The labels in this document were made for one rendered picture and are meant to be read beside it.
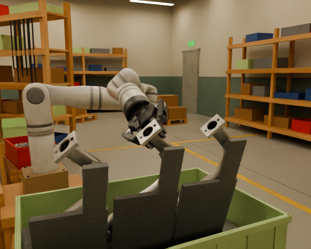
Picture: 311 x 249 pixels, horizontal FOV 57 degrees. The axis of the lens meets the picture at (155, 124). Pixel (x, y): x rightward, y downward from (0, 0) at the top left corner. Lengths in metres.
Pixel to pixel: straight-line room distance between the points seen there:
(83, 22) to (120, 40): 1.43
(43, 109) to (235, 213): 0.74
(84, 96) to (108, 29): 9.85
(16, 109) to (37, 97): 3.60
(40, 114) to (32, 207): 0.34
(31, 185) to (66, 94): 0.35
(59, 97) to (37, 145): 0.20
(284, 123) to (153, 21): 6.95
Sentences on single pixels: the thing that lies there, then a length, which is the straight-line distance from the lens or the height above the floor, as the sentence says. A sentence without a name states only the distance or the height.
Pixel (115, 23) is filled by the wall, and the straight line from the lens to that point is 11.02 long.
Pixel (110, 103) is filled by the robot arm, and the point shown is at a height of 1.19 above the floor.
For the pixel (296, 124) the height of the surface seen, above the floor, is 0.39.
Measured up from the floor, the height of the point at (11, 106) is 0.83.
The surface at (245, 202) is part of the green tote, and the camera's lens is 0.91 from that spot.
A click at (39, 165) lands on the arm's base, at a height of 0.97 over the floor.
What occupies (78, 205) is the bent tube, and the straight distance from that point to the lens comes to 0.65.
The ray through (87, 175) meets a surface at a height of 1.12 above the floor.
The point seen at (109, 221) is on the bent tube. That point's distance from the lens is 0.74.
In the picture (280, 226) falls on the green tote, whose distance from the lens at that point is 0.80.
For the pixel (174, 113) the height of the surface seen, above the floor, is 0.31.
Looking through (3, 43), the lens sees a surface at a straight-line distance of 4.79.
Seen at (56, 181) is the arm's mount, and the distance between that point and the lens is 1.15.
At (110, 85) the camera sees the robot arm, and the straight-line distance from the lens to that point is 0.87.
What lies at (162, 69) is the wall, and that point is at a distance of 11.47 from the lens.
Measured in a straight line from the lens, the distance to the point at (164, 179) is 0.64.
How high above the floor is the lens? 1.30
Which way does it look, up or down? 10 degrees down
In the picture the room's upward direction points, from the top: straight up
